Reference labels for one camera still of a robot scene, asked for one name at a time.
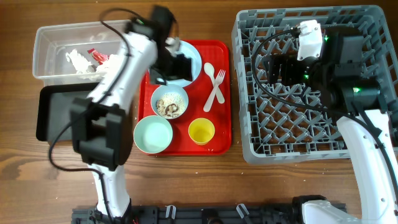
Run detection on light blue plate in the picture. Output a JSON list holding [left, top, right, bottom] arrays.
[[149, 40, 201, 87]]

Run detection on light blue small bowl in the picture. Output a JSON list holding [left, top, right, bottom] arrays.
[[150, 85, 189, 119]]

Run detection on rice and nut leftovers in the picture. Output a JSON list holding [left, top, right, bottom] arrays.
[[156, 92, 187, 119]]

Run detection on mint green bowl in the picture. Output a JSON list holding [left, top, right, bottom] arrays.
[[133, 115, 174, 154]]

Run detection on white tissue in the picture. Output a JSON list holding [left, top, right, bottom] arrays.
[[65, 49, 95, 74], [96, 54, 124, 72]]

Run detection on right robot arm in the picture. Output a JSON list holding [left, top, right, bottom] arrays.
[[267, 24, 397, 223]]

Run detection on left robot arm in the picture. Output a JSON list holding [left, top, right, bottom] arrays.
[[70, 5, 193, 223]]

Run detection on grey dishwasher rack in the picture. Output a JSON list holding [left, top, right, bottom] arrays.
[[231, 5, 397, 164]]

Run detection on white plastic spoon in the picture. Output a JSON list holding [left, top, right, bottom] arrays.
[[203, 62, 225, 104]]

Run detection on white plastic fork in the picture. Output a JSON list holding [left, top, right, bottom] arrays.
[[203, 70, 226, 112]]

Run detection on red serving tray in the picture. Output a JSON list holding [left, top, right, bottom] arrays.
[[136, 39, 233, 156]]

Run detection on yellow cup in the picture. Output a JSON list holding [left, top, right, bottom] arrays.
[[188, 118, 215, 146]]

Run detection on clear plastic bin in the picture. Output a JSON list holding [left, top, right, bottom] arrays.
[[32, 22, 121, 86]]

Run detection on black rectangular tray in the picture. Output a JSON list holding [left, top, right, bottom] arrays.
[[36, 83, 98, 142]]

